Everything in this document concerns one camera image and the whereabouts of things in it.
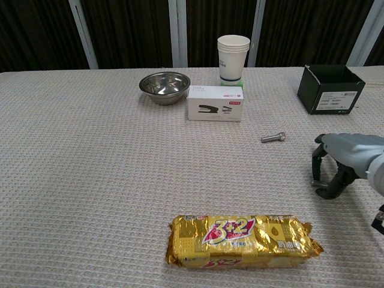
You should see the grey metal frame post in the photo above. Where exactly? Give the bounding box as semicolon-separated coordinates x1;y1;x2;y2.
68;0;100;70
247;0;266;68
167;0;188;68
345;0;384;67

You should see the stainless steel bowl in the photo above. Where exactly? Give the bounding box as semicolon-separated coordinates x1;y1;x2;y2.
139;71;191;106

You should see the gold biscuit packet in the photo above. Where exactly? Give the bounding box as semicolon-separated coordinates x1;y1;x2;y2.
166;214;325;269

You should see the open black cardboard box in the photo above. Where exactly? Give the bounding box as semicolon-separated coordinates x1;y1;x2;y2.
297;64;366;115

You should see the white stapler box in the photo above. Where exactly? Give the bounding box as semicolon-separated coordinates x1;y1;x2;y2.
187;85;244;122

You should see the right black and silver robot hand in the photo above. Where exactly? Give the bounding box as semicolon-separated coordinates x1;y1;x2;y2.
311;133;384;200

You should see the white paper cup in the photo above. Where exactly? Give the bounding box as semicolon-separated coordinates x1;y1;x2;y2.
218;49;249;82
217;35;251;46

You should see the green square block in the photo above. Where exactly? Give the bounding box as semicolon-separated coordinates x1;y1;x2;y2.
220;77;244;88

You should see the beige woven tablecloth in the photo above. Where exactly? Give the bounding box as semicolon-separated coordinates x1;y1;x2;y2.
0;65;384;288

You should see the black pleated curtain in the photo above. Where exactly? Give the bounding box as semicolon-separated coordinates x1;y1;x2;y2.
0;0;384;73

